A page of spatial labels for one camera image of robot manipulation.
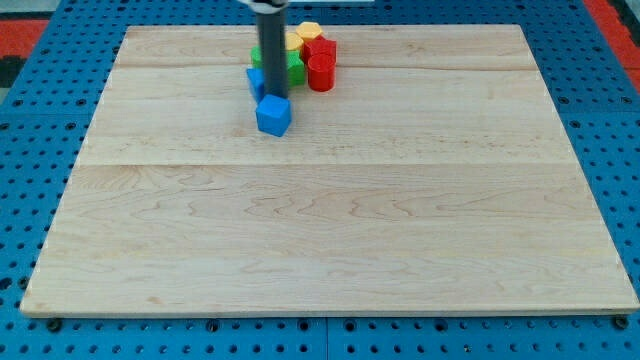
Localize blue triangle block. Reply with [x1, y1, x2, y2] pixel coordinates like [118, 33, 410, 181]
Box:
[246, 68, 265, 103]

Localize light wooden board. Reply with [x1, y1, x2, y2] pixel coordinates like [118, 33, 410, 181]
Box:
[20, 25, 639, 318]

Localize blue cube block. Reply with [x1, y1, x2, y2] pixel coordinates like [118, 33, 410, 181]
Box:
[255, 94, 292, 137]

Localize green star block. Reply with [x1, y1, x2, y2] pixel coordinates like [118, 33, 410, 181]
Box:
[286, 51, 306, 87]

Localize red block behind cylinder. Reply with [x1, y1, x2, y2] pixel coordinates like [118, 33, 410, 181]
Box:
[300, 36, 337, 64]

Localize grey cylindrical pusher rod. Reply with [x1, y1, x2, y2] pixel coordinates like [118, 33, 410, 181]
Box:
[240, 0, 289, 98]

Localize yellow block beside rod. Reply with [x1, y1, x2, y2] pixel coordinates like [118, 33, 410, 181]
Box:
[285, 32, 304, 52]

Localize green block behind rod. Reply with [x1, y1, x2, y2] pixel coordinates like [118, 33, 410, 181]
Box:
[250, 46, 263, 69]

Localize yellow hexagon block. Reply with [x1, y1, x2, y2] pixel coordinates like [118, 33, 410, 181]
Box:
[295, 21, 324, 42]

